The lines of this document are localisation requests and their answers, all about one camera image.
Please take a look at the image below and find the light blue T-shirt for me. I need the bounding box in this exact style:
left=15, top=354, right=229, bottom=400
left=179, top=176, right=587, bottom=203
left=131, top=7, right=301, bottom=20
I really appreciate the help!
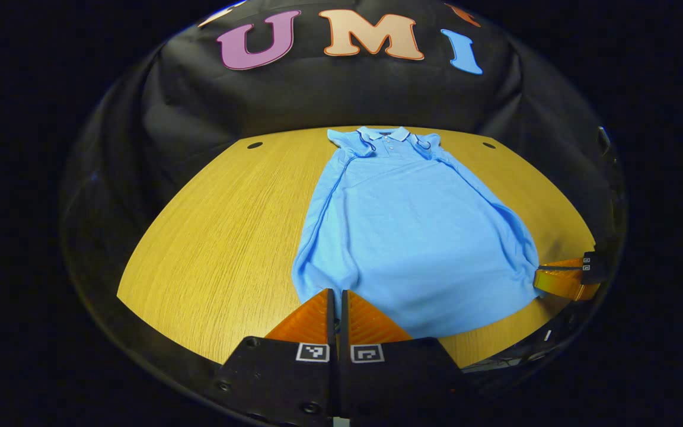
left=291, top=126, right=542, bottom=339

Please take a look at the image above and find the black backdrop cloth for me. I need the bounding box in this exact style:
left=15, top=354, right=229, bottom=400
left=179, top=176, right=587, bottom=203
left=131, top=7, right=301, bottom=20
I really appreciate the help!
left=60, top=0, right=627, bottom=333

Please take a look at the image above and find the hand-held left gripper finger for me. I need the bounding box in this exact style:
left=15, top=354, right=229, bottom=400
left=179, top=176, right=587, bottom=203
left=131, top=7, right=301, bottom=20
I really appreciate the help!
left=340, top=289, right=478, bottom=427
left=214, top=289, right=337, bottom=427

